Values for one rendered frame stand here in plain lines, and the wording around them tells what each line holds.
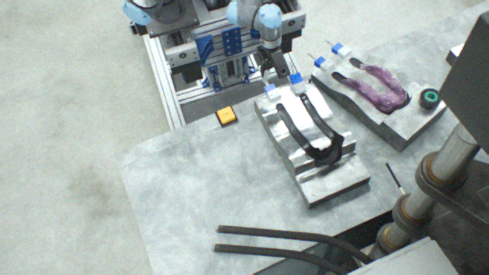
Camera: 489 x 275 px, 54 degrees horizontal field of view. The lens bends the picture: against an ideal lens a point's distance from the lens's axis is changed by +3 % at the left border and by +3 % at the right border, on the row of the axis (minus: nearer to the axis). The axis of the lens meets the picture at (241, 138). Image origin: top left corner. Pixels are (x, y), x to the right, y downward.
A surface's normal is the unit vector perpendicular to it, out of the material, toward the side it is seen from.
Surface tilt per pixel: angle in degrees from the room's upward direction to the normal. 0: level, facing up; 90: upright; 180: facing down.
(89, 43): 0
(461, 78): 90
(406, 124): 0
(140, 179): 0
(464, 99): 90
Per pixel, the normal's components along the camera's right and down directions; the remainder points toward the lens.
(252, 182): -0.07, -0.48
